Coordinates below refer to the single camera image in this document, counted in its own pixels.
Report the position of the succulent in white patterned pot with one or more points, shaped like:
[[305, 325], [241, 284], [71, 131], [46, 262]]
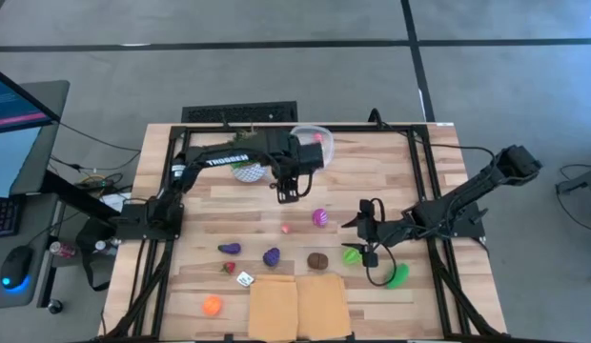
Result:
[[250, 172]]

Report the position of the green toy starfruit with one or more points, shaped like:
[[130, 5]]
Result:
[[352, 257]]

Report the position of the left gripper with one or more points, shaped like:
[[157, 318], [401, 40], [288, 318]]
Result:
[[307, 156]]

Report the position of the black computer keyboard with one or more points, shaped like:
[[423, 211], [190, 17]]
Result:
[[2, 216]]

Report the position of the computer monitor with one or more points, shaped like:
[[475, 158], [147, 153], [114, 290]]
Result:
[[19, 143]]

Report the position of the black computer mouse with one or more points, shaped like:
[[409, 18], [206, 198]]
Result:
[[16, 267]]

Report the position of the pink toy garlic bulb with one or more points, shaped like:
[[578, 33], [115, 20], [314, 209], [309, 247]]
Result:
[[286, 228]]

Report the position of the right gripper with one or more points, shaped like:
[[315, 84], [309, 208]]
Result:
[[386, 231]]

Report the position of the green oval toy vegetable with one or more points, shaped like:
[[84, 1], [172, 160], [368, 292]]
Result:
[[398, 276]]

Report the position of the small clear bottle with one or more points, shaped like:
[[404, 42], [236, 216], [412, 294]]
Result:
[[106, 246]]

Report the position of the grey side desk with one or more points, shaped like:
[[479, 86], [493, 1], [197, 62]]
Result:
[[35, 224]]

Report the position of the purple toy grape bunch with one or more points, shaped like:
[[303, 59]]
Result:
[[271, 256]]

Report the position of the small pink toy fruit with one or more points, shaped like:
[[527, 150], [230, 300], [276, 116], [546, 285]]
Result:
[[318, 138]]

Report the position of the purple toy eggplant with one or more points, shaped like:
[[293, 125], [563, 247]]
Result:
[[229, 248]]

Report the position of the orange toy fruit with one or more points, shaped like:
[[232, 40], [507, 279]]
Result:
[[212, 305]]

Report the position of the clear plastic tupperware container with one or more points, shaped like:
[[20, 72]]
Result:
[[328, 140]]

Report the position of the white paper sheet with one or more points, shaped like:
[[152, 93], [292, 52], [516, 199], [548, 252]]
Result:
[[116, 201]]

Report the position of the black monitor stand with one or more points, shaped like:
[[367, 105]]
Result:
[[76, 195]]

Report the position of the black caster wheel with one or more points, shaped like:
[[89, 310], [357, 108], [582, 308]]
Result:
[[55, 306]]

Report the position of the red drink can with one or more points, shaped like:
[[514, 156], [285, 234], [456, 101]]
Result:
[[62, 249]]

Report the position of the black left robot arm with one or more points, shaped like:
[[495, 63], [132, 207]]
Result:
[[219, 159]]

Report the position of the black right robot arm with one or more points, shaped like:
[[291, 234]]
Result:
[[467, 190]]

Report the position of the black perforated floor panel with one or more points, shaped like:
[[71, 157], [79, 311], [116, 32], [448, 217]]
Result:
[[238, 113]]

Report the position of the black aluminium table frame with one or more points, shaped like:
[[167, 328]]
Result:
[[200, 129]]

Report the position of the magenta striped toy onion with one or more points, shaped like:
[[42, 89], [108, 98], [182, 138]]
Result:
[[319, 217]]

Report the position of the small white tag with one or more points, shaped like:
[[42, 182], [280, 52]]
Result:
[[245, 278]]

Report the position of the yellow waffle-weave cloth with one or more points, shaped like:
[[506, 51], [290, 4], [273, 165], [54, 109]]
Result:
[[273, 307], [322, 305]]

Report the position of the red toy strawberry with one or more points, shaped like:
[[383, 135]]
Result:
[[229, 268]]

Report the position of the brown toy kiwi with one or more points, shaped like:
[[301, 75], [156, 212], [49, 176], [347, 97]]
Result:
[[317, 260]]

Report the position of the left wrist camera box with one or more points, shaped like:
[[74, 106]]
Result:
[[288, 190]]

